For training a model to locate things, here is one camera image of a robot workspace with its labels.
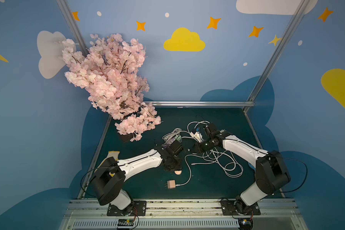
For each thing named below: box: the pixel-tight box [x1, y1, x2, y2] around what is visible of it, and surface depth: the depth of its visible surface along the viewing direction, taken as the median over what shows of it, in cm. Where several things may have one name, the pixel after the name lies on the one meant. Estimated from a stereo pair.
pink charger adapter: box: [164, 179, 176, 190], surface depth 82 cm
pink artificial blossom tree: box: [61, 34, 161, 142], surface depth 70 cm
